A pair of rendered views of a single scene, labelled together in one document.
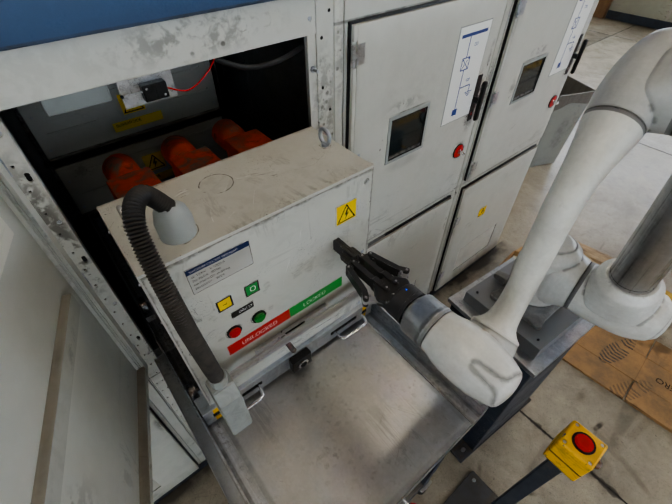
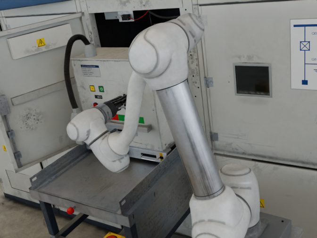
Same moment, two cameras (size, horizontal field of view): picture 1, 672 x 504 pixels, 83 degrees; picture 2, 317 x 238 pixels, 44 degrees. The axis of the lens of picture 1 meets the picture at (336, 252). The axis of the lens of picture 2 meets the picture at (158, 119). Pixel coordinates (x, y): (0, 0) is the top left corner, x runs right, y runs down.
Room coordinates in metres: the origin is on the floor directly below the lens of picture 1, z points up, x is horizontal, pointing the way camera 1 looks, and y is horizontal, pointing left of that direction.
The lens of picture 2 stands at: (0.21, -1.76, 1.84)
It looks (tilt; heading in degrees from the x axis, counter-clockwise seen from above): 23 degrees down; 74
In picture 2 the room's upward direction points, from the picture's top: 9 degrees counter-clockwise
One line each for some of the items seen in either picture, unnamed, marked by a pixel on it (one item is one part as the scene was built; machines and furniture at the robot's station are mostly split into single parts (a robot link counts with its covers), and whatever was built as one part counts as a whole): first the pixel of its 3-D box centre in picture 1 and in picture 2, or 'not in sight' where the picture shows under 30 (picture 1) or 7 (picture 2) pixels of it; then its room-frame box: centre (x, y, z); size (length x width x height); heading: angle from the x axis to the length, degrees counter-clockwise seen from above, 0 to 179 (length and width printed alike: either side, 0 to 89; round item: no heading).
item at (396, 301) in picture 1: (396, 295); (111, 107); (0.47, -0.12, 1.23); 0.09 x 0.08 x 0.07; 39
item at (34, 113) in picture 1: (132, 105); not in sight; (1.21, 0.66, 1.28); 0.58 x 0.02 x 0.19; 129
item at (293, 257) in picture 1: (288, 297); (115, 106); (0.53, 0.11, 1.15); 0.48 x 0.01 x 0.48; 129
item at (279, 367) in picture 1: (292, 350); (126, 148); (0.54, 0.12, 0.90); 0.54 x 0.05 x 0.06; 129
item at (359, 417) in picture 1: (314, 387); (119, 169); (0.47, 0.06, 0.82); 0.68 x 0.62 x 0.06; 39
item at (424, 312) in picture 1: (424, 319); (101, 114); (0.41, -0.17, 1.23); 0.09 x 0.06 x 0.09; 129
